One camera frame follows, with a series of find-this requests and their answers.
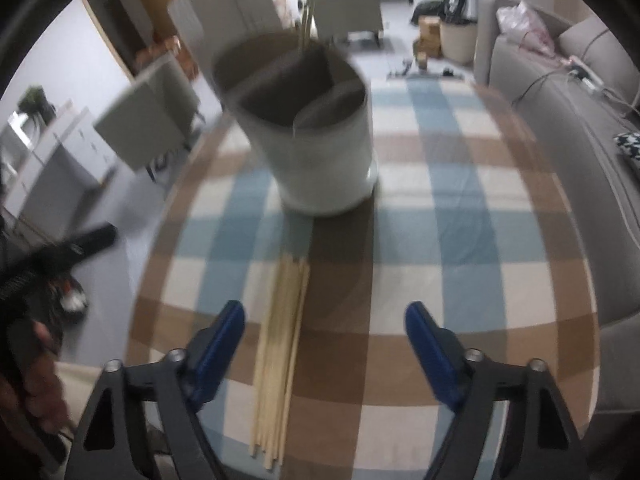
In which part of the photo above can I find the beige armchair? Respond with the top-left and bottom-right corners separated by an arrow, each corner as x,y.
306,0 -> 384,46
93,53 -> 205,180

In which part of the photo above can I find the black garbage bag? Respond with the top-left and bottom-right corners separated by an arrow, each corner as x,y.
410,0 -> 444,26

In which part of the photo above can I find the white plastic bag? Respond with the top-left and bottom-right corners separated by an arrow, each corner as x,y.
496,0 -> 556,58

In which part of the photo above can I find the beige armchair far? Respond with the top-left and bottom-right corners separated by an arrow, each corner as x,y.
306,0 -> 384,46

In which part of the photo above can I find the cream trash bin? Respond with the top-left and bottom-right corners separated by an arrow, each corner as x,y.
440,22 -> 477,65

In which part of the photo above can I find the white utensil holder bucket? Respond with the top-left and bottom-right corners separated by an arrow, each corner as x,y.
212,30 -> 378,217

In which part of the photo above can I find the wooden chopstick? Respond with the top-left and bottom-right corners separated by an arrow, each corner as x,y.
298,1 -> 312,52
250,255 -> 297,469
260,255 -> 300,470
277,259 -> 310,466

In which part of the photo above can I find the person left hand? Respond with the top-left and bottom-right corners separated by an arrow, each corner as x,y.
1,321 -> 68,439

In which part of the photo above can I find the black backpack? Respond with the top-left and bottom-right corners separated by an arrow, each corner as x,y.
386,58 -> 466,79

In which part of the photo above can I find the white ribbed suitcase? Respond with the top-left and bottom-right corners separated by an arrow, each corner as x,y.
167,0 -> 283,81

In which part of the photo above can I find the houndstooth pillow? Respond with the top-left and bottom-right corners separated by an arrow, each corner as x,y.
614,131 -> 640,178

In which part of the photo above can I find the checkered tablecloth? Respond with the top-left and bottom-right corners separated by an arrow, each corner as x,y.
127,79 -> 599,479

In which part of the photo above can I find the cardboard box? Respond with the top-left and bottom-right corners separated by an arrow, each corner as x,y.
418,15 -> 440,44

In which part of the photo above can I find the white drawer cabinet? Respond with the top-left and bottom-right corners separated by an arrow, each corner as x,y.
2,101 -> 117,222

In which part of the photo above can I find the beige armchair near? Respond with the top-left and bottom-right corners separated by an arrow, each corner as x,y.
93,53 -> 205,180

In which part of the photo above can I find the white power strip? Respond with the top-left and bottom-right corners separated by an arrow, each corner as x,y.
568,55 -> 605,92

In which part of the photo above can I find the grey sofa cushion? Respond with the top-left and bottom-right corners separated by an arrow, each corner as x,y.
556,16 -> 639,106

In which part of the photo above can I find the grey sofa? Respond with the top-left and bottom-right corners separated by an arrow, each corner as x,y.
474,0 -> 639,431

